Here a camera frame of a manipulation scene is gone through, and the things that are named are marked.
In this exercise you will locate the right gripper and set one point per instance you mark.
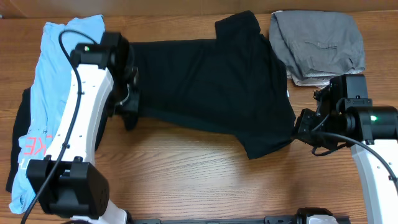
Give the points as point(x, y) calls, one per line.
point(304, 133)

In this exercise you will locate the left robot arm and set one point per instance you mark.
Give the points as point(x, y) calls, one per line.
point(103, 83)

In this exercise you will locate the black t-shirt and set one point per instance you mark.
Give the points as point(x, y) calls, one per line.
point(233, 84)

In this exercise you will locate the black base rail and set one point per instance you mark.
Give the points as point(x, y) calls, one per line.
point(306, 215)

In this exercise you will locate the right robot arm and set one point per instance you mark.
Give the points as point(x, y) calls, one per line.
point(346, 117)

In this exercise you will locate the light blue t-shirt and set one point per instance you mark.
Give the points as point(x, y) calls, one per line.
point(53, 76)

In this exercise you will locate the grey folded trousers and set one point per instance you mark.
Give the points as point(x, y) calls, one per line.
point(317, 42)

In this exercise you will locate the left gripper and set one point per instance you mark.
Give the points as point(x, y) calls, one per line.
point(132, 104)

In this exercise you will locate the black shirt under pile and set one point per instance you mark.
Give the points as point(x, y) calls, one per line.
point(29, 142)

